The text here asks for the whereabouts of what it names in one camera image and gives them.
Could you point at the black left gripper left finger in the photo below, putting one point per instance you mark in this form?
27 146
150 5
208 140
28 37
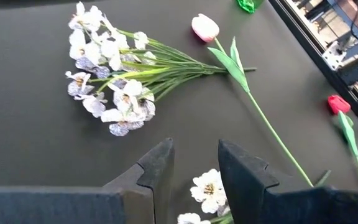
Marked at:
148 186

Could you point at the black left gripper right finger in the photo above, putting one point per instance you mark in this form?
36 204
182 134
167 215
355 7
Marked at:
247 186

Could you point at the white artificial flower bunch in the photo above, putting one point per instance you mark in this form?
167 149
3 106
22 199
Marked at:
208 189
132 88

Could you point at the red artificial tulip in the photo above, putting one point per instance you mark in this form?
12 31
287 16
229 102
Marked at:
338 104

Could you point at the pink artificial tulip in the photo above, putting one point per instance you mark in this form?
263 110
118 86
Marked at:
205 28

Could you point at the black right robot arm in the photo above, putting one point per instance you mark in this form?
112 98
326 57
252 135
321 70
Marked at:
353 73

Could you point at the green glass vase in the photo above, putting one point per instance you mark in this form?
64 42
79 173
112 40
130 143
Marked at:
246 4

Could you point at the silver frame bracket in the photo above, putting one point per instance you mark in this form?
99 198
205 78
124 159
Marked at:
332 56

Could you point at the black aluminium table frame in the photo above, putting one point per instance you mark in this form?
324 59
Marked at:
291 18

